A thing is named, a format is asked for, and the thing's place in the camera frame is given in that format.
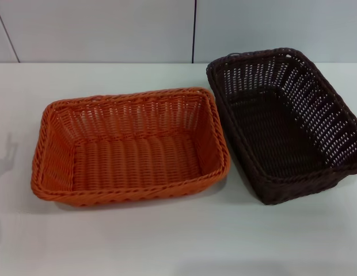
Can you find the orange woven basket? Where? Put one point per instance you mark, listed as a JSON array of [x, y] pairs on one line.
[[132, 161]]

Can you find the dark brown woven basket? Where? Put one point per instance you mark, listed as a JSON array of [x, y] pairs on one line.
[[276, 141]]

